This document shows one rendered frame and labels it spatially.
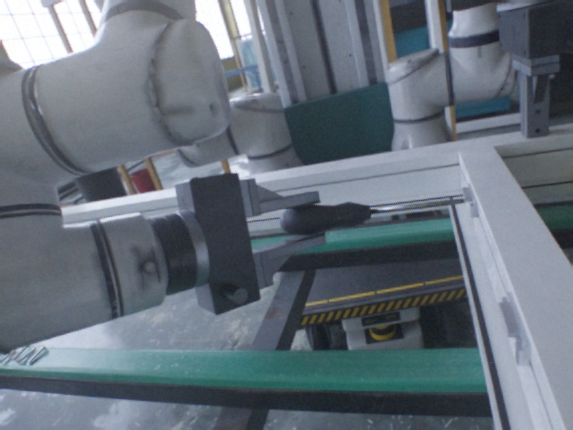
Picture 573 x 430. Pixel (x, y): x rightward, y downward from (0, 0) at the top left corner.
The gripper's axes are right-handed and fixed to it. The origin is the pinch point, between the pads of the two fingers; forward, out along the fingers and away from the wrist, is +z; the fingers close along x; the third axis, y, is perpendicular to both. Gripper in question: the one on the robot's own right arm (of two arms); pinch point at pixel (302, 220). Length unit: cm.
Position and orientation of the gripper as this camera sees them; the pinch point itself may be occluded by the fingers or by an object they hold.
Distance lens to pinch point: 44.2
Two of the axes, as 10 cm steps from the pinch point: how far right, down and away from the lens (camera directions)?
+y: 5.7, 0.1, -8.2
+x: -1.6, -9.8, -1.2
